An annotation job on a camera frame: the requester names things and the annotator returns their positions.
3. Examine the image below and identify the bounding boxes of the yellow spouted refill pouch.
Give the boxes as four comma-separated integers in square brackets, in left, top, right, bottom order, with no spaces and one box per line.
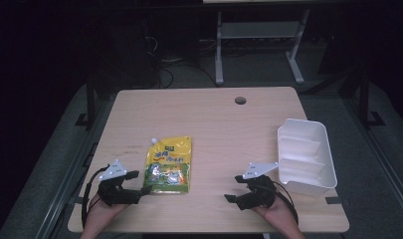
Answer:
[142,135,193,195]

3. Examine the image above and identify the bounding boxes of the grey metal stand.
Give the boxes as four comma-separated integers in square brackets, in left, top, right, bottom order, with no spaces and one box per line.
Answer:
[214,9,311,87]

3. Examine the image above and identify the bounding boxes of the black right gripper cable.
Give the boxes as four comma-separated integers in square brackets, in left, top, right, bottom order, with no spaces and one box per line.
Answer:
[271,180,300,227]

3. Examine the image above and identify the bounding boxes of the black metal frame post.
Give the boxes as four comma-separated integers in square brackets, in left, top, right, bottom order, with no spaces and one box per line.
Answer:
[356,66,387,129]
[74,81,98,131]

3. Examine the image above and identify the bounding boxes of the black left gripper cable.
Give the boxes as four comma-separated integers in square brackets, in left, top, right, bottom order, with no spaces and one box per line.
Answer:
[81,164,111,229]

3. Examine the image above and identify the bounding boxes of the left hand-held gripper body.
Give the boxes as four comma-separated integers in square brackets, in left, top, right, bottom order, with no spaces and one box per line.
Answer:
[97,158,144,207]

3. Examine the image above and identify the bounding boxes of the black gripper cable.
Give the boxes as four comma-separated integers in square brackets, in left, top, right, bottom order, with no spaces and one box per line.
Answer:
[271,180,300,227]
[81,164,111,229]

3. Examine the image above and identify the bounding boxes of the person's right hand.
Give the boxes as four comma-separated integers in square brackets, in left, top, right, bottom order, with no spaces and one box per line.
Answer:
[251,194,298,227]

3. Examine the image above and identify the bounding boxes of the black floor cables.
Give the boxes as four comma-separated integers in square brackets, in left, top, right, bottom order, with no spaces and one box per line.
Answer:
[142,34,220,90]

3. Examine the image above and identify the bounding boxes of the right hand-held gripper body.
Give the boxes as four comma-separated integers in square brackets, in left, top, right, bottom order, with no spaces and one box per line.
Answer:
[236,161,280,211]

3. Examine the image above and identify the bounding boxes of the person's left hand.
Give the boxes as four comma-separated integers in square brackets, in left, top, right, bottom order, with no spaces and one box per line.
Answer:
[89,193,131,223]

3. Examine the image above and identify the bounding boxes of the white plastic bin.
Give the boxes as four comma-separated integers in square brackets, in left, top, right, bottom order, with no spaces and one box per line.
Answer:
[277,118,338,198]

